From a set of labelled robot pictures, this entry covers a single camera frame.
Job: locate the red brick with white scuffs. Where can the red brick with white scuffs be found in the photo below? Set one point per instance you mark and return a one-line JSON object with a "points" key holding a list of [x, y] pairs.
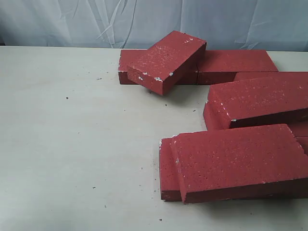
{"points": [[161, 66]]}

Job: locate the third row red brick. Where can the third row red brick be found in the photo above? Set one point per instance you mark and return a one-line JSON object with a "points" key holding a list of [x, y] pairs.
{"points": [[210, 119]]}

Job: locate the second row right red brick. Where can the second row right red brick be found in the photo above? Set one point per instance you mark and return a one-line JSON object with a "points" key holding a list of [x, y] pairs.
{"points": [[252, 75]]}

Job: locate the large front tilted red brick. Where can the large front tilted red brick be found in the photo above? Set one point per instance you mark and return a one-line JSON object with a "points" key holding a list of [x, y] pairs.
{"points": [[238, 163]]}

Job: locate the far right edge red brick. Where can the far right edge red brick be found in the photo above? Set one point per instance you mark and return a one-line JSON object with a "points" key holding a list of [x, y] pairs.
{"points": [[300, 131]]}

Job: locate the white fabric backdrop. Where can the white fabric backdrop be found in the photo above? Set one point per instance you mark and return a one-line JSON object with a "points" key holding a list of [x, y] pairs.
{"points": [[273, 25]]}

